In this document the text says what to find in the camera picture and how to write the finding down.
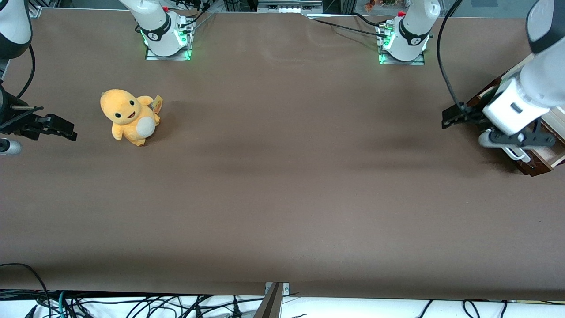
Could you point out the table cover sheet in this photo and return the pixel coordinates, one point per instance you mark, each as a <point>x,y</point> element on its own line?
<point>282,185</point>

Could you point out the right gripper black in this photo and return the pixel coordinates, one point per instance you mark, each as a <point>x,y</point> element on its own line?
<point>16,122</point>

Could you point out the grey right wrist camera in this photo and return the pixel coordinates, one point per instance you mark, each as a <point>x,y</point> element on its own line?
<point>9,147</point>

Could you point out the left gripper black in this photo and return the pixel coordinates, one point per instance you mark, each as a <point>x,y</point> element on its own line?
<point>470,116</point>

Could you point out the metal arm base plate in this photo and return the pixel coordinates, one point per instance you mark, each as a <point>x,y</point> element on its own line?
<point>401,62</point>
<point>170,55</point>

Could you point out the grey metal frame rail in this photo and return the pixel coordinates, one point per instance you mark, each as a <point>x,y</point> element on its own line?
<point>289,5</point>

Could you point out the dark brown strut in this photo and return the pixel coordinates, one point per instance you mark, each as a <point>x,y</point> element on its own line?
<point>270,304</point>

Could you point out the dark wooden board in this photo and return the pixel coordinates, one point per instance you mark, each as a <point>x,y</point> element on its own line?
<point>536,168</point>

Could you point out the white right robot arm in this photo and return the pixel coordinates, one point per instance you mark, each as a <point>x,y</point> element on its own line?
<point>159,31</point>

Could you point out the dark wooden cabinet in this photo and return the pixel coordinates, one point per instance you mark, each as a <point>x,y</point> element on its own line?
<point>487,95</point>

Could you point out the orange plush toy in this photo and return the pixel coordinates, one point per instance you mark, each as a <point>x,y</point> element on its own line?
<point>128,117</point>

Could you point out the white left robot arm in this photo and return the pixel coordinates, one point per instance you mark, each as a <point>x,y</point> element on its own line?
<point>536,84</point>

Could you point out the small metal bracket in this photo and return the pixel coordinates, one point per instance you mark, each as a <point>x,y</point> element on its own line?
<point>286,288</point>

